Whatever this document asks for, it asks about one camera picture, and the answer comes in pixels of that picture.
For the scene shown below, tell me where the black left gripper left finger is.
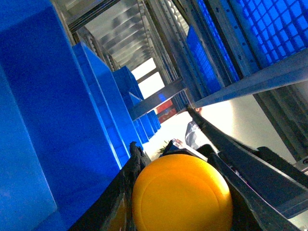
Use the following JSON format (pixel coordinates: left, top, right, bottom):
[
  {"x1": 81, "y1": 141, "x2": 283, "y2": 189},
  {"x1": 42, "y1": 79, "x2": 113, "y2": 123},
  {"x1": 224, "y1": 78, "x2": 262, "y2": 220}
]
[{"x1": 69, "y1": 141, "x2": 151, "y2": 231}]

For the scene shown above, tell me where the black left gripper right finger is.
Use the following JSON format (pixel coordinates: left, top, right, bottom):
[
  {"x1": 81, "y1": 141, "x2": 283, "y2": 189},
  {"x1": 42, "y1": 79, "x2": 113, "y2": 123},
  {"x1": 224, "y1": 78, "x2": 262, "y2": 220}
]
[{"x1": 187, "y1": 106, "x2": 308, "y2": 231}]

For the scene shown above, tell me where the yellow mushroom push button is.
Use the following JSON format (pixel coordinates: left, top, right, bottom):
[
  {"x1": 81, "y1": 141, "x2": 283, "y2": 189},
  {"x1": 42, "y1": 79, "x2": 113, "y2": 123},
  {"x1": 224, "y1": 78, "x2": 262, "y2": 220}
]
[{"x1": 132, "y1": 152, "x2": 233, "y2": 231}]

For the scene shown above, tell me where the blue bin with buttons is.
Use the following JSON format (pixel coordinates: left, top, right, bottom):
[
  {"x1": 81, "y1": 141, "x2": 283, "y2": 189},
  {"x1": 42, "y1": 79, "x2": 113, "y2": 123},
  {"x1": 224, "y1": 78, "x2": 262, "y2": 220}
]
[{"x1": 0, "y1": 0, "x2": 129, "y2": 231}]

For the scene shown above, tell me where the blue empty centre bin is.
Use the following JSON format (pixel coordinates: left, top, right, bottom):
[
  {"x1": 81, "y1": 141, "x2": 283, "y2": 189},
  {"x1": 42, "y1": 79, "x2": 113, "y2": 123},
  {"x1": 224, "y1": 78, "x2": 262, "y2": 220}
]
[{"x1": 113, "y1": 66, "x2": 161, "y2": 144}]

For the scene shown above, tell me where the blue upper shelf crate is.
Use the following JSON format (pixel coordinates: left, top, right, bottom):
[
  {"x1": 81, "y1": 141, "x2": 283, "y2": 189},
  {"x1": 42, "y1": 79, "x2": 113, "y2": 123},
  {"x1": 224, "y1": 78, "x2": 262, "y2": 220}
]
[{"x1": 187, "y1": 0, "x2": 308, "y2": 101}]

